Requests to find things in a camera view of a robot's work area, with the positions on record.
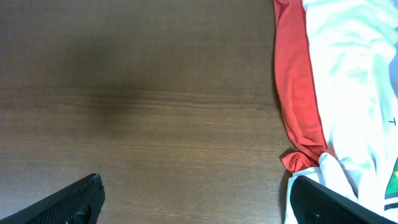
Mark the red garment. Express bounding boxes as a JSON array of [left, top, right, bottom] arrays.
[[273, 0, 332, 173]]

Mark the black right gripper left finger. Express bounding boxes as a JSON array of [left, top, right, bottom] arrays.
[[1, 173, 105, 224]]

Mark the white crumpled t-shirt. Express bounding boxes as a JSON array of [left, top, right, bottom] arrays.
[[289, 0, 397, 222]]

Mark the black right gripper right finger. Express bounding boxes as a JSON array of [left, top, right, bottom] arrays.
[[290, 175, 394, 224]]

